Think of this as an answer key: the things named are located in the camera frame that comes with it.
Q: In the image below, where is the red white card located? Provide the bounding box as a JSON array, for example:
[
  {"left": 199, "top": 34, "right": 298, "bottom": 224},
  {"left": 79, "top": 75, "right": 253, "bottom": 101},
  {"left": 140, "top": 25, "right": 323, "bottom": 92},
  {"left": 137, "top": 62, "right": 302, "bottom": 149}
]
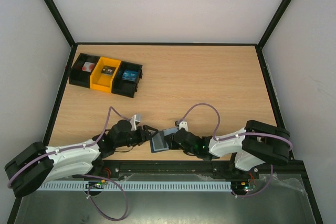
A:
[{"left": 81, "top": 61, "right": 95, "bottom": 72}]

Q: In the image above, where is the left black storage bin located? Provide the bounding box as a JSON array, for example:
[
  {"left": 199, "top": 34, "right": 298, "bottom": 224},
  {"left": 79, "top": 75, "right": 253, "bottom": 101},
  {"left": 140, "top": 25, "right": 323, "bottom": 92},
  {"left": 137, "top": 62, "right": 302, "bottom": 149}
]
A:
[{"left": 69, "top": 53, "right": 100, "bottom": 88}]

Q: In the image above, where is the black enclosure frame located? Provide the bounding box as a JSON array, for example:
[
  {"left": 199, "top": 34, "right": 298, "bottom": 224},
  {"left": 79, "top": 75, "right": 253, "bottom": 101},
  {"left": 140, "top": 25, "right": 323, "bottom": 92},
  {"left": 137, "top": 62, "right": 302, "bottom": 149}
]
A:
[{"left": 6, "top": 0, "right": 324, "bottom": 224}]

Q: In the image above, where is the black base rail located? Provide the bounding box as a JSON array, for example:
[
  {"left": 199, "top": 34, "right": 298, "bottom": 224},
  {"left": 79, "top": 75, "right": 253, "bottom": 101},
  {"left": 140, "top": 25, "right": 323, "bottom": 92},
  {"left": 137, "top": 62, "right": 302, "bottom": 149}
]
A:
[{"left": 99, "top": 161, "right": 239, "bottom": 180}]

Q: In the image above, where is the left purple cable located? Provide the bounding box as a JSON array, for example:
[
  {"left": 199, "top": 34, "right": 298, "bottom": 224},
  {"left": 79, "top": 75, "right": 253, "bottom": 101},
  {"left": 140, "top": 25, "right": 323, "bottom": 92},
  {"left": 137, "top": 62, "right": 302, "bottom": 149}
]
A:
[{"left": 7, "top": 106, "right": 132, "bottom": 221}]

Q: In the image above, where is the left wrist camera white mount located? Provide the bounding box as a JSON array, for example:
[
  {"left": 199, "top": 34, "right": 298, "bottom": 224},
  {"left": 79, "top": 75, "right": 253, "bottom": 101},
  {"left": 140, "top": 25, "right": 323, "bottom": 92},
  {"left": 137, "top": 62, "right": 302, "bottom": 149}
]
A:
[{"left": 130, "top": 113, "right": 141, "bottom": 131}]

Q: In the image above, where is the yellow storage bin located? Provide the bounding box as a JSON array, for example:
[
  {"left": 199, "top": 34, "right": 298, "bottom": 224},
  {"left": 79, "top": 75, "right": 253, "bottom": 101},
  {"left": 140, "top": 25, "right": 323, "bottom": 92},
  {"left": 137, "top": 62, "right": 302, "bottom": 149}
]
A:
[{"left": 90, "top": 57, "right": 121, "bottom": 93}]

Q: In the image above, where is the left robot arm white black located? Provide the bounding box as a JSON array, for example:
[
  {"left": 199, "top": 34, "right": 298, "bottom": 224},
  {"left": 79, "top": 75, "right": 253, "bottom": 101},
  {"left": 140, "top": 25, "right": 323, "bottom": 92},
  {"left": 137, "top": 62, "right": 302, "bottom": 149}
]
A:
[{"left": 4, "top": 120, "right": 159, "bottom": 198}]

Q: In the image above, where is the right black storage bin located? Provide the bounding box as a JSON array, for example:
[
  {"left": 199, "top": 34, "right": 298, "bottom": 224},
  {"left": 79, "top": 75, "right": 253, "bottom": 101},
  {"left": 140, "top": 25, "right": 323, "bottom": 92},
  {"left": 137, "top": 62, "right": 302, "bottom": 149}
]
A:
[{"left": 112, "top": 61, "right": 143, "bottom": 98}]

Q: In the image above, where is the blue card in bin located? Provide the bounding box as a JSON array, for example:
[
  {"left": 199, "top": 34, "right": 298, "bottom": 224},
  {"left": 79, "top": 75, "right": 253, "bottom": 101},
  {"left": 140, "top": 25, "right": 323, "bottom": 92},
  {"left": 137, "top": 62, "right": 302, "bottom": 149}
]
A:
[{"left": 122, "top": 70, "right": 139, "bottom": 82}]

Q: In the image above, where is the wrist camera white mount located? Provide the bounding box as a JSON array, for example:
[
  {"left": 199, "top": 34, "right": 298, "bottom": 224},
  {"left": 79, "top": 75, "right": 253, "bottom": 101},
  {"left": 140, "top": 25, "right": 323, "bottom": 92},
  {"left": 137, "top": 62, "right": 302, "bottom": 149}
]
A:
[
  {"left": 175, "top": 121, "right": 188, "bottom": 131},
  {"left": 130, "top": 113, "right": 141, "bottom": 131}
]

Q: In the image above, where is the light blue slotted cable duct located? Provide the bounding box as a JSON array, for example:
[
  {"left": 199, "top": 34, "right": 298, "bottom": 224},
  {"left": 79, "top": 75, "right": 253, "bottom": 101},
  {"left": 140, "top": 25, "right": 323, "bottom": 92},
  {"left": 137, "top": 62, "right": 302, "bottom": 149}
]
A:
[{"left": 38, "top": 180, "right": 232, "bottom": 192}]

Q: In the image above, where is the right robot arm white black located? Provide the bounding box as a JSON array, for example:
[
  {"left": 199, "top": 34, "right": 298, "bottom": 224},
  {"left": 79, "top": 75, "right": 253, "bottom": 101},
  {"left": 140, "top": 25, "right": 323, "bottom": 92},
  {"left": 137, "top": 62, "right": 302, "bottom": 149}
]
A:
[{"left": 164, "top": 120, "right": 293, "bottom": 178}]

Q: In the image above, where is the blue leather card holder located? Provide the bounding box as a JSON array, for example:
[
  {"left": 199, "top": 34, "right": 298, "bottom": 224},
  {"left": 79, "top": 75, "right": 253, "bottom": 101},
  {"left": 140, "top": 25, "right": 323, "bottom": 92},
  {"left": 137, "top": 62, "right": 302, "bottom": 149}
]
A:
[{"left": 150, "top": 127, "right": 180, "bottom": 153}]

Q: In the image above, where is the black VIP card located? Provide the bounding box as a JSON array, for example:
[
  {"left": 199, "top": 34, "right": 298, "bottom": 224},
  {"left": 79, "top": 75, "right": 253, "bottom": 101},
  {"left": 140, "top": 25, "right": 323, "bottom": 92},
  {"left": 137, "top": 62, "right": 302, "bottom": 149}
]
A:
[{"left": 101, "top": 66, "right": 116, "bottom": 76}]

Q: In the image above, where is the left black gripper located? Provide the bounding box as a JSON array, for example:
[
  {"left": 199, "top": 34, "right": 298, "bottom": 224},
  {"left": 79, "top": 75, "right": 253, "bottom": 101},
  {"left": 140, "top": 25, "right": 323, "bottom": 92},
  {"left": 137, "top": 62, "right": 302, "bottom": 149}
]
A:
[{"left": 115, "top": 125, "right": 159, "bottom": 148}]

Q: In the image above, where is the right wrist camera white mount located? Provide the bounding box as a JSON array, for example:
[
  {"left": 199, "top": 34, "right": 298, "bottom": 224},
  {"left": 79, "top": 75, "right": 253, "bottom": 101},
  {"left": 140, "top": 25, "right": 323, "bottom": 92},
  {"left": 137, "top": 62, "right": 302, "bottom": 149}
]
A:
[{"left": 175, "top": 121, "right": 188, "bottom": 131}]

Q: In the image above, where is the black storage bin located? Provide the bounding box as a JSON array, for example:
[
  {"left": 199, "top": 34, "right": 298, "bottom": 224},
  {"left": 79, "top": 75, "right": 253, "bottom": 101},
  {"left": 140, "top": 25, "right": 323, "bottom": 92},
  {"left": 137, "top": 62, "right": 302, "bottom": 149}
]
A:
[
  {"left": 112, "top": 61, "right": 143, "bottom": 98},
  {"left": 69, "top": 53, "right": 100, "bottom": 88}
]

